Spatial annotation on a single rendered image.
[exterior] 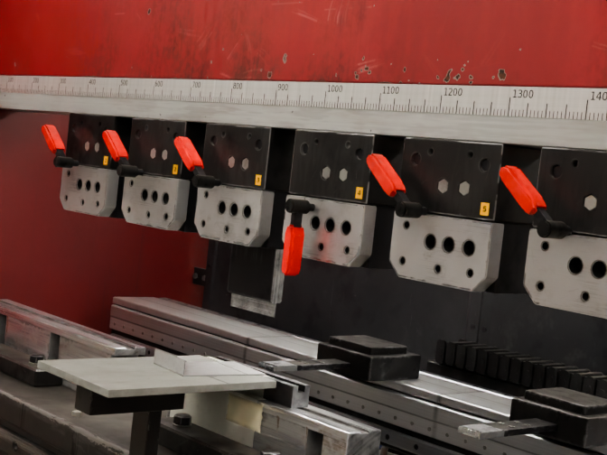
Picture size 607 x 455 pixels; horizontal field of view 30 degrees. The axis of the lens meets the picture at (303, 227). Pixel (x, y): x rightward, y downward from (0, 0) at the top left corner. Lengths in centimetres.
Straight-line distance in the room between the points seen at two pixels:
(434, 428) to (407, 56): 58
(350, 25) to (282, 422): 52
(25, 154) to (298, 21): 96
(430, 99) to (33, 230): 122
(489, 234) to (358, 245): 20
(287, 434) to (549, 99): 58
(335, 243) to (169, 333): 82
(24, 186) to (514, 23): 133
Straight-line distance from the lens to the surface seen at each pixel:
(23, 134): 235
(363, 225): 138
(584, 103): 119
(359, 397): 179
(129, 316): 230
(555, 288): 119
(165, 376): 150
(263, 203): 153
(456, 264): 128
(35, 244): 238
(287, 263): 143
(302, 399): 154
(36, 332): 208
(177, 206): 169
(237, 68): 161
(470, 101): 129
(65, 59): 203
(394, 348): 174
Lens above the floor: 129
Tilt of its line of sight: 3 degrees down
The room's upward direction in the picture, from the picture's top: 6 degrees clockwise
